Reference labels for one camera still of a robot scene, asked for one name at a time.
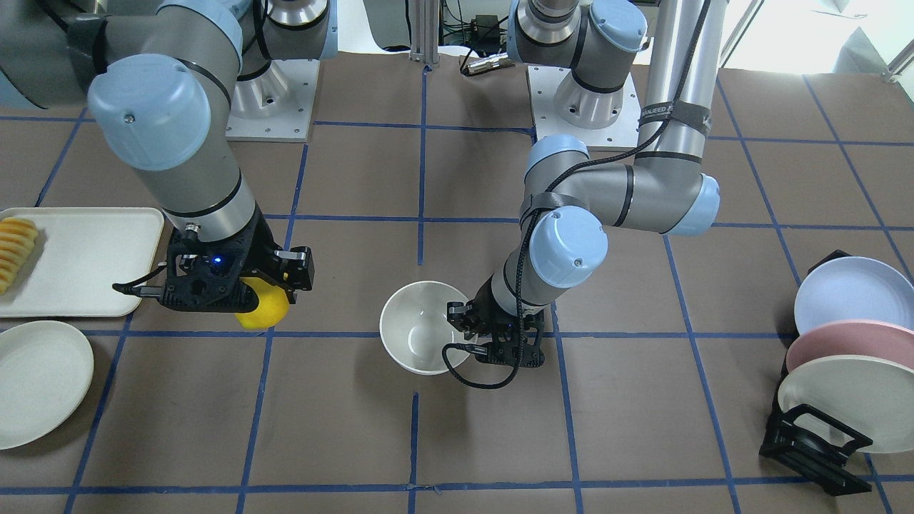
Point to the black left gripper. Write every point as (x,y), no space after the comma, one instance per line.
(460,316)

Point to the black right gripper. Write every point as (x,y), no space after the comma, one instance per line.
(298,268)

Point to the white bowl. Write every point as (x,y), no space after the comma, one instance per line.
(414,328)

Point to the yellow lemon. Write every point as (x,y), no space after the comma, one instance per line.
(272,305)

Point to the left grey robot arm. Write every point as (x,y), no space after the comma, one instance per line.
(569,198)

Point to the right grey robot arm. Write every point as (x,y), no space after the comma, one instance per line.
(161,87)

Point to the white rectangular tray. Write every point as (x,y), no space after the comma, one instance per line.
(80,252)

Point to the round white plate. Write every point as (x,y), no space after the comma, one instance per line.
(47,367)

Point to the silver metal connector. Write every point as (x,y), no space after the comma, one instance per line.
(487,64)

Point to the pink plate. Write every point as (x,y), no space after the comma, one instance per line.
(856,337)

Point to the light blue plate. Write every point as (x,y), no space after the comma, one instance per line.
(853,288)

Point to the cream plate in rack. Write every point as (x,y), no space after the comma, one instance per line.
(871,395)

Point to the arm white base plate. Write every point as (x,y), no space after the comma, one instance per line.
(621,135)
(276,104)

